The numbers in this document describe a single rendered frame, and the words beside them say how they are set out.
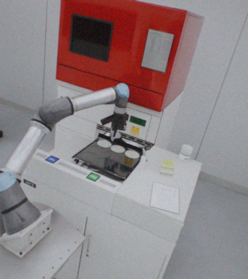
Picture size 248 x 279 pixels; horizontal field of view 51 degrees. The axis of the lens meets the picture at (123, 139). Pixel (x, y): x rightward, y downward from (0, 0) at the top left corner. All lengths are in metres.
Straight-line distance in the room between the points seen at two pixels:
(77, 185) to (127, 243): 0.41
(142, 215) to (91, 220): 0.31
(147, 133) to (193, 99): 1.49
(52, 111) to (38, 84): 2.90
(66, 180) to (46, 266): 0.45
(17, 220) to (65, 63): 1.14
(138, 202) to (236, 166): 2.29
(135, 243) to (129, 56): 1.08
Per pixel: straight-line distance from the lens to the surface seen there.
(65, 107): 1.27
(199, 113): 3.23
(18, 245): 1.17
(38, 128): 1.35
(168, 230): 1.31
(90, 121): 1.96
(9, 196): 1.15
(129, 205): 1.30
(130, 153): 1.77
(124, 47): 1.68
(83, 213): 1.49
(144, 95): 1.67
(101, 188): 1.32
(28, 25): 4.13
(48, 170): 1.47
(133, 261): 1.54
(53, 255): 1.20
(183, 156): 1.69
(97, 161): 1.63
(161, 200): 1.32
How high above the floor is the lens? 1.77
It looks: 27 degrees down
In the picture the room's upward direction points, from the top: 12 degrees clockwise
